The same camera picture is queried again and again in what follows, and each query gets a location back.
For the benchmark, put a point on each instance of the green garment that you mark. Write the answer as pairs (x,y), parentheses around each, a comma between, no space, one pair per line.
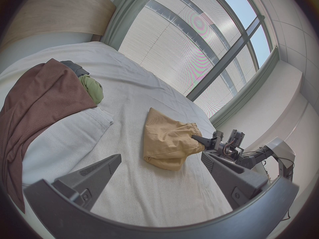
(93,88)

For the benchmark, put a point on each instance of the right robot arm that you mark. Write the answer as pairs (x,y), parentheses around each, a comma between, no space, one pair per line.
(279,146)

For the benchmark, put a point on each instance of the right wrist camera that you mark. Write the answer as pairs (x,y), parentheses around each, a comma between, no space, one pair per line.
(218,134)

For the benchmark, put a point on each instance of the black garment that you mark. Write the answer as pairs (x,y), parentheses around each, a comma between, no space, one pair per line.
(74,67)

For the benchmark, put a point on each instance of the tan shorts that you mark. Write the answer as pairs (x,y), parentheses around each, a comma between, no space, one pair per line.
(164,138)

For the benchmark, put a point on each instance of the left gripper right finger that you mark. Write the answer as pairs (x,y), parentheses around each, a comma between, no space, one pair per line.
(236,183)

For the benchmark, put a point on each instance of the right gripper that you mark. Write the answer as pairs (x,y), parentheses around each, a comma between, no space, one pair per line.
(214,145)

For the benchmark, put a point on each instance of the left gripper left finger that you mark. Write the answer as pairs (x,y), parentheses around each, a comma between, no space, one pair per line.
(84,183)

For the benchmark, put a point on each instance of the window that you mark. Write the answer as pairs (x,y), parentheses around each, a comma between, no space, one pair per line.
(174,46)

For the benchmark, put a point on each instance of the bed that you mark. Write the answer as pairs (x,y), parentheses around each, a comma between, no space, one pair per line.
(137,88)

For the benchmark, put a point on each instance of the grey-green curtain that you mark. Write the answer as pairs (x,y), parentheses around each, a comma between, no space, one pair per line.
(119,21)

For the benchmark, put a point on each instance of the pale grey garment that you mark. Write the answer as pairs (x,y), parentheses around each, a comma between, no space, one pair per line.
(74,131)

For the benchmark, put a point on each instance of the dark brown garment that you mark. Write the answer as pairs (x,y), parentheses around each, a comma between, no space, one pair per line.
(37,96)

